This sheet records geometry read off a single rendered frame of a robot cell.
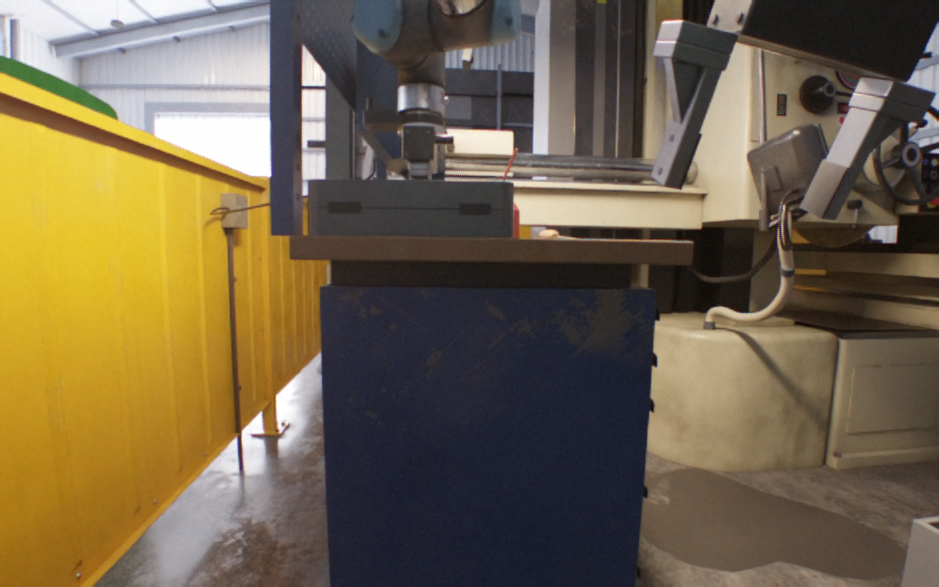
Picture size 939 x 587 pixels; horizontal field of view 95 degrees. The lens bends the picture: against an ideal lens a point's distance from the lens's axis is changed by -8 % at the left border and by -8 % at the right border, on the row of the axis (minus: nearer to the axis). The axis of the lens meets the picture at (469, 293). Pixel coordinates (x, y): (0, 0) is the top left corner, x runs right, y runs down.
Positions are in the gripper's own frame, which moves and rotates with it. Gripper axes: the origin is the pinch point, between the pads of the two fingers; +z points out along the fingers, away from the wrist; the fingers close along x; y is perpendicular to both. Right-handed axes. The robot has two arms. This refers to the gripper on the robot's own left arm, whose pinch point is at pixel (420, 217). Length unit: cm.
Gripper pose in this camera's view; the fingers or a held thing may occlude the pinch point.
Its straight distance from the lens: 77.5
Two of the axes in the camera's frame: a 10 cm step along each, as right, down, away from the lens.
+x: -0.3, -1.0, 9.9
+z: -0.1, 10.0, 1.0
